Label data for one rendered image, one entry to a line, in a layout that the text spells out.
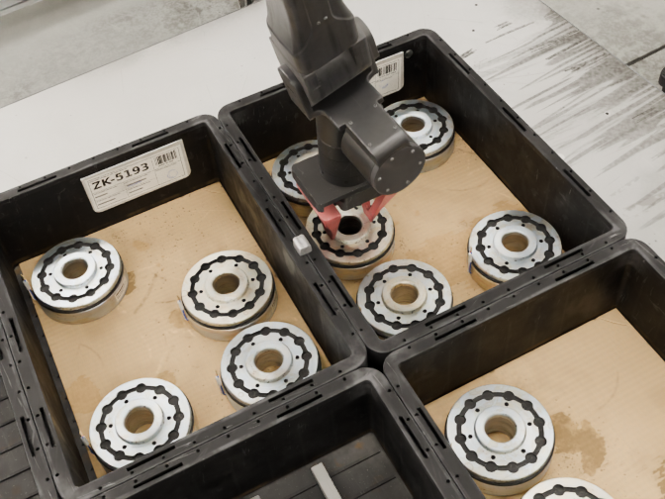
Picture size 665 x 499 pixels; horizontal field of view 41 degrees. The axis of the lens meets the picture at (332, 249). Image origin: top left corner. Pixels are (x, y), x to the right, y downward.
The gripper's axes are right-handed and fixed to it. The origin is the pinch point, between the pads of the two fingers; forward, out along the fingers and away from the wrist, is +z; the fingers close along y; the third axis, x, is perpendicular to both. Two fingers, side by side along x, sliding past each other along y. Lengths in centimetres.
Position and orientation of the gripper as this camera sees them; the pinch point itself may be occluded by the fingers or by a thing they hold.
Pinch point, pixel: (348, 222)
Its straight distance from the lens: 99.6
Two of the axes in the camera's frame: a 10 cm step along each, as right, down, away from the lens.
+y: 8.7, -4.1, 2.7
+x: -4.9, -6.8, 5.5
